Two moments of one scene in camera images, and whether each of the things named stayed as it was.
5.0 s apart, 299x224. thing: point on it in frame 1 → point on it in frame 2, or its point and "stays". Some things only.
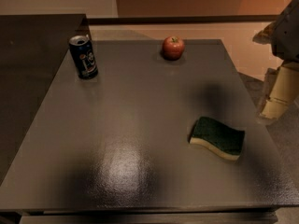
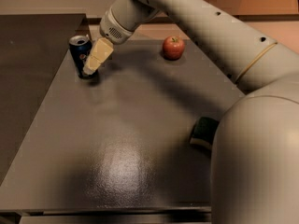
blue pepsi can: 84,57 stays
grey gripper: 286,36 → 114,32
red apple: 173,48 stays
